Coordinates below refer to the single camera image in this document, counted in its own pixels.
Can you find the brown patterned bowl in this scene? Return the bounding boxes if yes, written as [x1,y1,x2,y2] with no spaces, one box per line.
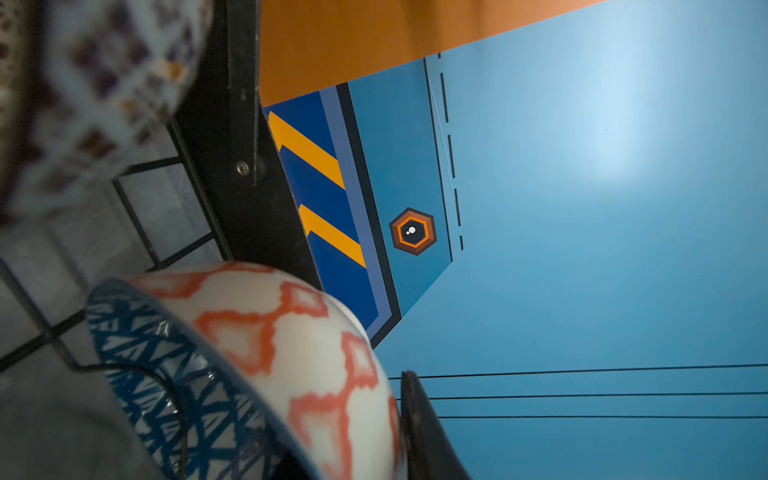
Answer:
[1,1,215,226]

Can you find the black wire dish rack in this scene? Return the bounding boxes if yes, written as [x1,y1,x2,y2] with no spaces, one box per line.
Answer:
[0,0,325,376]

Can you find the blue triangle patterned bowl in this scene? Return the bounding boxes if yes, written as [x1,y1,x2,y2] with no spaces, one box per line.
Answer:
[85,261,407,479]

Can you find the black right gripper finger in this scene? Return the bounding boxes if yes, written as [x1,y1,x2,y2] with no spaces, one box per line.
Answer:
[400,371,470,480]

